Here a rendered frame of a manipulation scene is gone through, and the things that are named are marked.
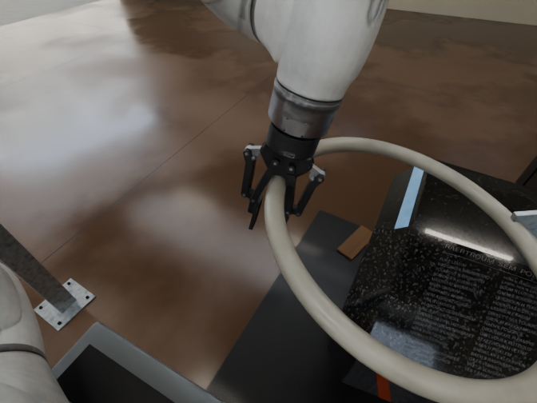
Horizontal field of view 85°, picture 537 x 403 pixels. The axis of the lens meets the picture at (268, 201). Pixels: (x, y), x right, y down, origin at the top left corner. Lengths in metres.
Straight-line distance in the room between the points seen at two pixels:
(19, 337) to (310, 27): 0.48
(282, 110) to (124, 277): 1.53
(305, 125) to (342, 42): 0.10
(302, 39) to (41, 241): 2.03
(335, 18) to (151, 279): 1.57
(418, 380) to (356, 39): 0.35
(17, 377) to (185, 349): 1.13
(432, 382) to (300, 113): 0.32
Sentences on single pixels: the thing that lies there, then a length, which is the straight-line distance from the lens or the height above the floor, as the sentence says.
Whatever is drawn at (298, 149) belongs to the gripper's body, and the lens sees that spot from 0.41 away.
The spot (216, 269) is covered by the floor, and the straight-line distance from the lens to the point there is 1.67.
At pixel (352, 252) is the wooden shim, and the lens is 1.74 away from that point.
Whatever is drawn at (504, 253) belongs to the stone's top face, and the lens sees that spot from 0.90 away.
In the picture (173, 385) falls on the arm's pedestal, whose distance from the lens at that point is 0.64.
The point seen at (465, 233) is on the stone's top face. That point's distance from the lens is 0.89.
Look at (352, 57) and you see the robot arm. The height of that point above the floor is 1.29.
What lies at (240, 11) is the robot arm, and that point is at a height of 1.31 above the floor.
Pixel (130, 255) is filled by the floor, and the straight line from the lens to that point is 1.87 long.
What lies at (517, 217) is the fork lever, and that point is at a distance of 0.69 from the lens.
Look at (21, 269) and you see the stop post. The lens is 1.56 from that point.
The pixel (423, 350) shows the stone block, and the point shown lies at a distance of 0.90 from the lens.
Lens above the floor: 1.40
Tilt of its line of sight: 45 degrees down
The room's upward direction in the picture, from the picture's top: straight up
